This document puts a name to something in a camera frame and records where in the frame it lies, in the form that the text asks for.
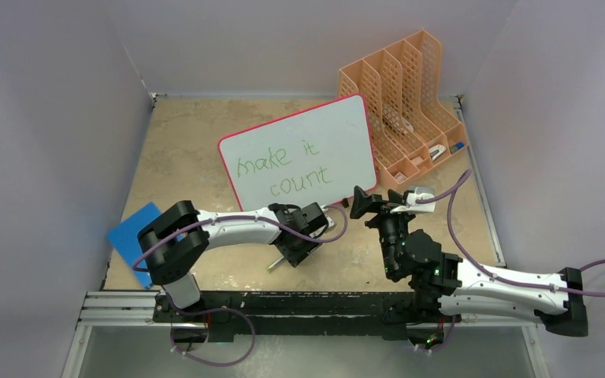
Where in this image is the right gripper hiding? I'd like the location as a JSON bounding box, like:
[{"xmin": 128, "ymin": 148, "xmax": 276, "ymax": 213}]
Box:
[{"xmin": 349, "ymin": 187, "xmax": 416, "ymax": 278}]

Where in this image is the green capped white marker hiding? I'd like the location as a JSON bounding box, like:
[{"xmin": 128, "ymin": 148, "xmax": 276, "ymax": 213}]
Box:
[{"xmin": 266, "ymin": 257, "xmax": 284, "ymax": 272}]

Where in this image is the pink framed whiteboard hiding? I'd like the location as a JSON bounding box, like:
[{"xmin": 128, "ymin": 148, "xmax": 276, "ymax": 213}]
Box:
[{"xmin": 217, "ymin": 94, "xmax": 377, "ymax": 211}]

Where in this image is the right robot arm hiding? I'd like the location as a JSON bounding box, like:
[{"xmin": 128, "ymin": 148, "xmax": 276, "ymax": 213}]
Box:
[{"xmin": 350, "ymin": 186, "xmax": 588, "ymax": 337}]

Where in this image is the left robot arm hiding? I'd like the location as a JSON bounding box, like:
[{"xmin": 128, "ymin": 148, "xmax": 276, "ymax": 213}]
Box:
[{"xmin": 133, "ymin": 201, "xmax": 332, "ymax": 322}]

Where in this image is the white stapler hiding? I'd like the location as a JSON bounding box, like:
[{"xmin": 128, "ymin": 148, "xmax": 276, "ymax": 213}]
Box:
[{"xmin": 429, "ymin": 144, "xmax": 447, "ymax": 161}]

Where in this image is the orange file organizer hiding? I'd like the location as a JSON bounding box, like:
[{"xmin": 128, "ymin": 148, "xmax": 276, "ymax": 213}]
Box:
[{"xmin": 337, "ymin": 30, "xmax": 470, "ymax": 191}]

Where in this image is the black base bar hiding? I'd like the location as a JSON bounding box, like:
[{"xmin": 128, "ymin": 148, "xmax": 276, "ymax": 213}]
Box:
[{"xmin": 153, "ymin": 291, "xmax": 458, "ymax": 343}]

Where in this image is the blue book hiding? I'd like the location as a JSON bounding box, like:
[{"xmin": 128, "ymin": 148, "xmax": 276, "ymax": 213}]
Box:
[{"xmin": 107, "ymin": 202, "xmax": 161, "ymax": 290}]

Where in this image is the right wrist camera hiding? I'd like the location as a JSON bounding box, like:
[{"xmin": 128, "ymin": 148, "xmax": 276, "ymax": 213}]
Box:
[{"xmin": 389, "ymin": 186, "xmax": 436, "ymax": 214}]

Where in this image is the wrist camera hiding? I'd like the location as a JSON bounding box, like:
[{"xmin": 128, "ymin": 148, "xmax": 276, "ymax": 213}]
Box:
[
  {"xmin": 322, "ymin": 206, "xmax": 336, "ymax": 234},
  {"xmin": 389, "ymin": 186, "xmax": 436, "ymax": 214}
]

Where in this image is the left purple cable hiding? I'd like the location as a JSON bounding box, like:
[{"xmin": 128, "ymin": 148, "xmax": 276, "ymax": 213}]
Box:
[{"xmin": 132, "ymin": 203, "xmax": 350, "ymax": 275}]

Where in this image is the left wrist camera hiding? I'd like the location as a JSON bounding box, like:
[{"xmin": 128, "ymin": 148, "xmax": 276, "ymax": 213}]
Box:
[{"xmin": 322, "ymin": 206, "xmax": 336, "ymax": 234}]

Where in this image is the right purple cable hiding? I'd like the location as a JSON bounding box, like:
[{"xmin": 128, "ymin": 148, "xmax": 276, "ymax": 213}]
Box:
[{"xmin": 416, "ymin": 168, "xmax": 605, "ymax": 298}]

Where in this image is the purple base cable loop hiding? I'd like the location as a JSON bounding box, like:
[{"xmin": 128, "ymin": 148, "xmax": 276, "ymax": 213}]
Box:
[{"xmin": 166, "ymin": 295, "xmax": 257, "ymax": 368}]

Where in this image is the aluminium frame rail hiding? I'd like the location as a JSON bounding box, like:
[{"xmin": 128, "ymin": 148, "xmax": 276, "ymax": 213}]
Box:
[{"xmin": 61, "ymin": 291, "xmax": 550, "ymax": 377}]

